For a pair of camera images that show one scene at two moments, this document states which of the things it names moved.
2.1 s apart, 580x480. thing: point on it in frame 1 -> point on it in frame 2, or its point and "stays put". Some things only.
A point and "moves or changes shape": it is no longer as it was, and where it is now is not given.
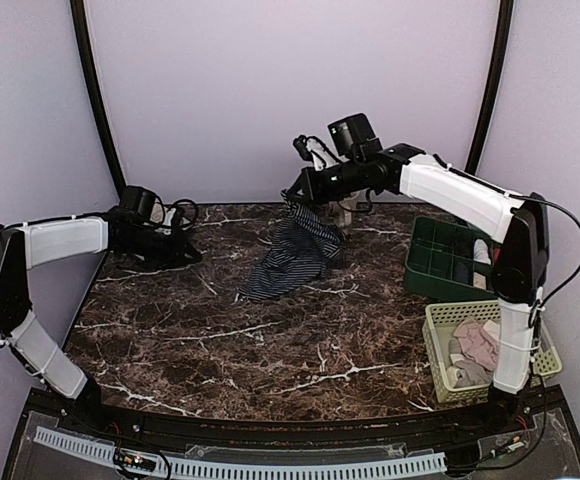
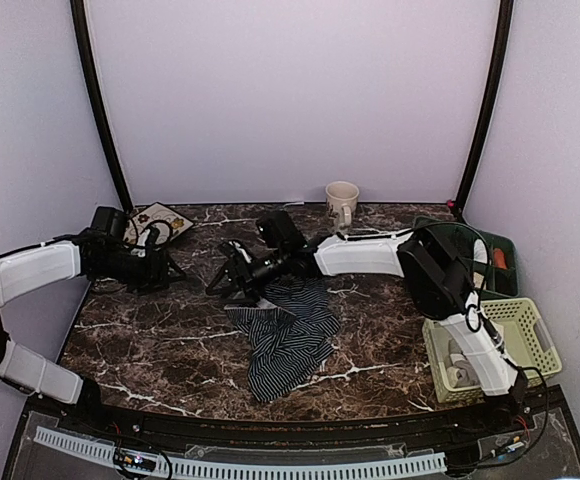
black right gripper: (311, 194) -> (246, 280)
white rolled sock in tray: (480, 252) stays put
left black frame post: (79, 14) stays put
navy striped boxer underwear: (301, 249) moves or changes shape
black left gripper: (175, 256) -> (153, 278)
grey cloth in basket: (465, 372) stays put
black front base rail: (104, 412) stays put
